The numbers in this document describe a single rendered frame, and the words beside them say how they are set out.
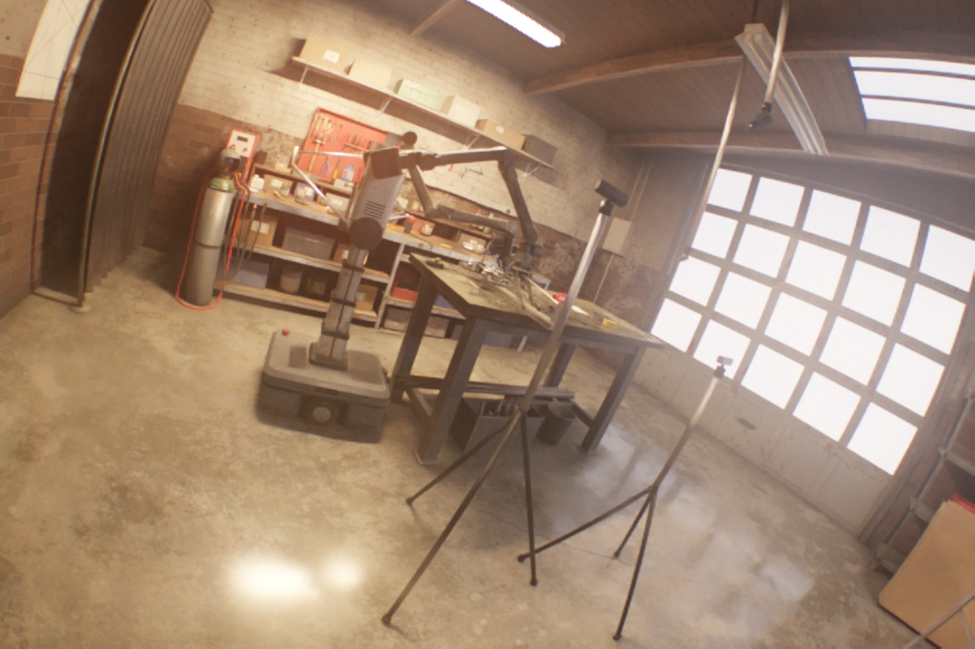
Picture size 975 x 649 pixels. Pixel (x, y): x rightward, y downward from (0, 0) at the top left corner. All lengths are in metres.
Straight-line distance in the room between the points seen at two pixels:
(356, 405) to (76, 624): 1.58
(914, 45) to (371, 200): 3.00
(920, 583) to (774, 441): 2.10
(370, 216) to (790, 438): 3.96
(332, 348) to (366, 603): 1.24
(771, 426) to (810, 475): 0.65
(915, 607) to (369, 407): 3.73
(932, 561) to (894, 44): 3.10
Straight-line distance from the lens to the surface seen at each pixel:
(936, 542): 3.43
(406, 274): 3.95
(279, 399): 2.06
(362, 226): 1.91
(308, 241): 3.24
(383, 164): 1.72
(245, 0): 4.12
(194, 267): 3.06
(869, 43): 2.81
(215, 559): 1.52
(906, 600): 3.50
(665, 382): 4.87
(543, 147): 4.42
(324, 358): 2.13
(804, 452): 4.32
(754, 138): 4.34
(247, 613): 1.41
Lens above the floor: 1.25
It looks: 10 degrees down
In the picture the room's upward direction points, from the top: 21 degrees clockwise
